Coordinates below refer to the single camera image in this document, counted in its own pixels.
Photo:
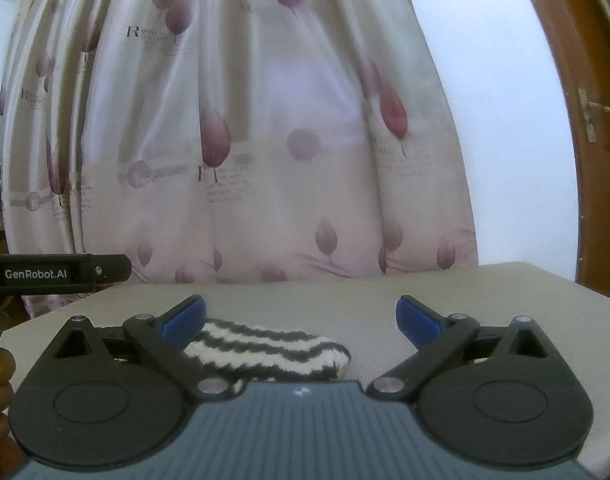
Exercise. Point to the brown wooden door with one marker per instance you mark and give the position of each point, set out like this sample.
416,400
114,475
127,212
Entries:
578,34

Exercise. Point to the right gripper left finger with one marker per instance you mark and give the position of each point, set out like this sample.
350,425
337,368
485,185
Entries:
114,395

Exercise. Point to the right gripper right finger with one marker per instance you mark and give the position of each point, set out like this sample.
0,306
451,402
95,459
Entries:
490,394

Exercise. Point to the pink leaf print curtain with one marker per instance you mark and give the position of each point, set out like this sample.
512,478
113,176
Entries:
232,141

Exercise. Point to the black white striped knit cardigan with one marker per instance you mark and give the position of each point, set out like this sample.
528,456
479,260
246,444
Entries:
243,353

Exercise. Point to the metal door handle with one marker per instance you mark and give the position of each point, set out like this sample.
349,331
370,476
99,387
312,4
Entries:
590,111

